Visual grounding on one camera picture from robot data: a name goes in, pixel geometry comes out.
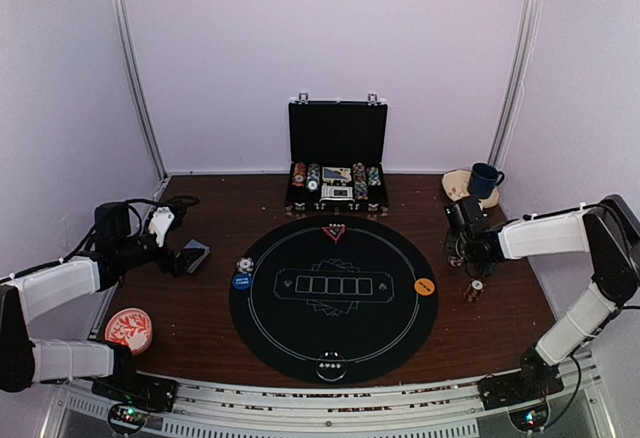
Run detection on beige ceramic plate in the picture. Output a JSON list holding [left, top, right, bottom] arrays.
[[441, 170, 500, 209]]

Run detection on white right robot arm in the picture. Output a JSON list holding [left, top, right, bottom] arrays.
[[444, 194, 639, 400]]

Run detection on red white round coaster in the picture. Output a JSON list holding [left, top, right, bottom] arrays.
[[104, 308, 153, 356]]

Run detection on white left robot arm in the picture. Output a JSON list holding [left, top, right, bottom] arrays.
[[1, 195, 206, 402]]

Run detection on clear round dealer button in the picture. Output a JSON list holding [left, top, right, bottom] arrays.
[[316, 351, 347, 383]]

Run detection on purple green chip row in case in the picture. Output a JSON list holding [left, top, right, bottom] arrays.
[[367, 166, 381, 187]]

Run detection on round black poker mat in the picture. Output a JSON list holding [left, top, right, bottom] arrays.
[[229, 215, 439, 386]]

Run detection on red triangle all-in marker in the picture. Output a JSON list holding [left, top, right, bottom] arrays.
[[322, 224, 346, 244]]

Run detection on front aluminium rail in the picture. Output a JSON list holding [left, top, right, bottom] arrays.
[[37, 350, 611, 438]]

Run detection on orange big blind button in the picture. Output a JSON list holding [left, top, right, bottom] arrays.
[[414, 278, 436, 296]]

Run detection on multicolour chip row in case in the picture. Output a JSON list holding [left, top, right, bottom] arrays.
[[352, 162, 368, 201]]

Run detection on dark blue mug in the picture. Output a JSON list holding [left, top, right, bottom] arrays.
[[468, 163, 505, 199]]

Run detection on red chip row in case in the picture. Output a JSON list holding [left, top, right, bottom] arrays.
[[292, 162, 307, 187]]

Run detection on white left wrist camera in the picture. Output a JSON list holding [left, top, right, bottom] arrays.
[[146, 206, 175, 248]]

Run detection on white blue chips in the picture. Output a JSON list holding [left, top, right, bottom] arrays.
[[236, 257, 254, 274]]

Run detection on blue playing card deck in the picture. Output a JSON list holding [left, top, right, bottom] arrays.
[[179, 239, 210, 274]]

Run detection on white card box in case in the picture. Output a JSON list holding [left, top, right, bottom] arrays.
[[321, 184, 354, 201]]

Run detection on aluminium frame post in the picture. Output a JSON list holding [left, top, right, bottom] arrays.
[[111, 0, 168, 182], [488, 0, 542, 168]]

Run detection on right aluminium frame post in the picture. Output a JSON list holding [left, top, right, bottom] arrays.
[[488, 0, 542, 168]]

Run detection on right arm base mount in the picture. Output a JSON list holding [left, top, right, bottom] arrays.
[[478, 372, 564, 434]]

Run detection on left aluminium frame post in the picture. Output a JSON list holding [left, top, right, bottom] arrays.
[[111, 0, 168, 182]]

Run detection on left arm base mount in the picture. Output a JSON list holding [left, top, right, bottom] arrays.
[[91, 374, 179, 437]]

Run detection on blue small blind button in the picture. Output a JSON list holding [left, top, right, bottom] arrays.
[[231, 273, 253, 291]]

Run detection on black poker chip case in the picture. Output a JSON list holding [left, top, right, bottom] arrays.
[[284, 92, 390, 215]]

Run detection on red black chip stack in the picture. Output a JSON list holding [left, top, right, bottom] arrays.
[[464, 279, 484, 303]]

